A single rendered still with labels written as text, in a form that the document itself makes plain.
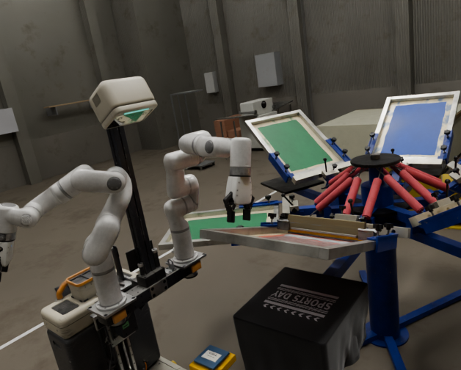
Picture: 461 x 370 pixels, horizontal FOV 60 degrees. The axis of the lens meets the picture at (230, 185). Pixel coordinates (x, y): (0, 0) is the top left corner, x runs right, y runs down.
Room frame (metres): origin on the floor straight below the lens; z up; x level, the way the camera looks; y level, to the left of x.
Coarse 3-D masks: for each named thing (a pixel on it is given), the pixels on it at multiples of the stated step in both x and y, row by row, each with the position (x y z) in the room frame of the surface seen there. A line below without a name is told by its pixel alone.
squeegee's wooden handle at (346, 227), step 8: (288, 216) 1.96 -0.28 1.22; (296, 216) 1.94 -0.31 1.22; (304, 216) 1.91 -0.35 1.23; (296, 224) 1.92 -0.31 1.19; (304, 224) 1.89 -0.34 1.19; (312, 224) 1.87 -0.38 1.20; (320, 224) 1.84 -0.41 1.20; (328, 224) 1.82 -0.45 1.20; (336, 224) 1.79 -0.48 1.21; (344, 224) 1.77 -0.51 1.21; (352, 224) 1.74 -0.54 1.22; (360, 224) 1.72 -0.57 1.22; (336, 232) 1.78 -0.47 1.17; (344, 232) 1.75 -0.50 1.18; (352, 232) 1.73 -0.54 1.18
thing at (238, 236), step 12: (216, 228) 1.65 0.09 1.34; (228, 228) 1.69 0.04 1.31; (240, 228) 1.73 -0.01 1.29; (252, 228) 1.80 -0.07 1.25; (264, 228) 1.88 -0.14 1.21; (276, 228) 1.96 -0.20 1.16; (216, 240) 1.51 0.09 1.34; (228, 240) 1.48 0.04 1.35; (240, 240) 1.44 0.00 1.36; (252, 240) 1.41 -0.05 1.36; (264, 240) 1.37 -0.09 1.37; (276, 240) 1.36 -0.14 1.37; (372, 240) 1.58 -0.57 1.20; (288, 252) 1.30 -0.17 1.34; (300, 252) 1.27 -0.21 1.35; (312, 252) 1.25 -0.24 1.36; (324, 252) 1.22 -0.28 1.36; (336, 252) 1.25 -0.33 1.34; (348, 252) 1.33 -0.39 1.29; (360, 252) 1.42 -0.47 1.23
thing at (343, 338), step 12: (360, 300) 1.57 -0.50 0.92; (348, 312) 1.46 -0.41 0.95; (360, 312) 1.57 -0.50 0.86; (348, 324) 1.45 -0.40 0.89; (360, 324) 1.56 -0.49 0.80; (336, 336) 1.36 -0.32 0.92; (348, 336) 1.45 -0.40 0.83; (360, 336) 1.55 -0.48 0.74; (336, 348) 1.35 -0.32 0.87; (348, 348) 1.45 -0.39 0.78; (360, 348) 1.58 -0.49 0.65; (336, 360) 1.34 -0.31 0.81; (348, 360) 1.48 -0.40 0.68
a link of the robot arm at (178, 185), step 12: (168, 156) 1.68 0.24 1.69; (180, 156) 1.68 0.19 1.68; (192, 156) 1.71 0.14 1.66; (168, 168) 1.71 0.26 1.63; (180, 168) 1.69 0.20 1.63; (168, 180) 1.76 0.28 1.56; (180, 180) 1.76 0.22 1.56; (192, 180) 1.82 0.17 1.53; (168, 192) 1.78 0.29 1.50; (180, 192) 1.77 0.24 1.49; (192, 192) 1.83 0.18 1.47
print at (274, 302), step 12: (288, 288) 1.71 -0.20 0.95; (300, 288) 1.70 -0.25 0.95; (264, 300) 1.64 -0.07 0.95; (276, 300) 1.62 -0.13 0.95; (288, 300) 1.61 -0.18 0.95; (300, 300) 1.59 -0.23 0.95; (312, 300) 1.58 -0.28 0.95; (324, 300) 1.56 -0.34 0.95; (336, 300) 1.55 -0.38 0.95; (288, 312) 1.52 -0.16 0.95; (300, 312) 1.50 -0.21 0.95; (312, 312) 1.49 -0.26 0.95; (324, 312) 1.48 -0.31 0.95
